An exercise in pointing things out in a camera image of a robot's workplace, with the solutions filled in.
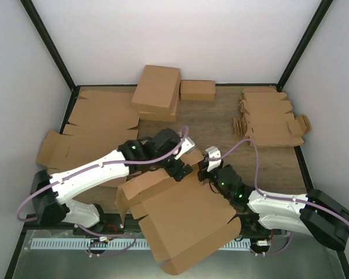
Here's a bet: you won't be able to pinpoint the right black frame post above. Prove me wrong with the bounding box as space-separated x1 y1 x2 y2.
276 0 333 91

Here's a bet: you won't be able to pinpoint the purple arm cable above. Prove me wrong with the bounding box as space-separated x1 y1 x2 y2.
209 138 349 258
16 125 190 259

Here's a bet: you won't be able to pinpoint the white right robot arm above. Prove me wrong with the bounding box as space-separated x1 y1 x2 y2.
198 158 349 251

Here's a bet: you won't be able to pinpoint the large cardboard box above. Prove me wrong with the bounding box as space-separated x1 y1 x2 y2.
131 65 181 114
115 149 241 276

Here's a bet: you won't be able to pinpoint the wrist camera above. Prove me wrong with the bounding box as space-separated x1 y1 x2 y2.
173 137 195 160
205 146 223 172

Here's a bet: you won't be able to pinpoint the left stack flat cardboard blanks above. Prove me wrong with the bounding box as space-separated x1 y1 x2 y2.
36 91 139 174

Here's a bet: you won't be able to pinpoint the large folded cardboard box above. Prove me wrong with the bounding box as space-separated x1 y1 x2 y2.
131 65 181 114

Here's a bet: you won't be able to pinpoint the lower folded cardboard box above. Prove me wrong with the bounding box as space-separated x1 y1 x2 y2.
138 99 180 123

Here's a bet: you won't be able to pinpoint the white slotted cable duct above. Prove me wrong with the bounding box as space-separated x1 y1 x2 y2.
30 238 251 251

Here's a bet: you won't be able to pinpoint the stack flat cardboard blanks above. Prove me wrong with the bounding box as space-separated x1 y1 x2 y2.
233 87 311 147
36 91 139 174

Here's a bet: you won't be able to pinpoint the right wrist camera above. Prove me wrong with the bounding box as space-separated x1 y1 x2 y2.
205 146 223 172

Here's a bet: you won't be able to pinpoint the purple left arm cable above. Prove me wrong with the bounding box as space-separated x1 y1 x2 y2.
16 125 190 259

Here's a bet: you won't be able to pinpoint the small folded cardboard box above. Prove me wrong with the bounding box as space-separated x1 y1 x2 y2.
180 80 216 101

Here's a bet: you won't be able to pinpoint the black frame post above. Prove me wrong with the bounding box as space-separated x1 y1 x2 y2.
276 0 333 91
19 0 76 90

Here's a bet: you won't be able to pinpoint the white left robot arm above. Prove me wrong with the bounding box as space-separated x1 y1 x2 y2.
31 128 195 235

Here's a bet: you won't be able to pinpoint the right stack flat cardboard blanks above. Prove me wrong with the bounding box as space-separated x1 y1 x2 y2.
233 87 311 147

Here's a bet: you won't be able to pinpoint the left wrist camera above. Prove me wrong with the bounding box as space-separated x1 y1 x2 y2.
173 137 195 160

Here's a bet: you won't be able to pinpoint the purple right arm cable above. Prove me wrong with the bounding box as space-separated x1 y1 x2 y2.
209 138 349 258

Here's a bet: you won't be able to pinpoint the left black frame post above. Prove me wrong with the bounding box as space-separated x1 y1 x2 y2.
19 0 76 90

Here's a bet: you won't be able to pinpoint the black frame base rail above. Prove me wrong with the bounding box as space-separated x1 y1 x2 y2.
26 213 332 238

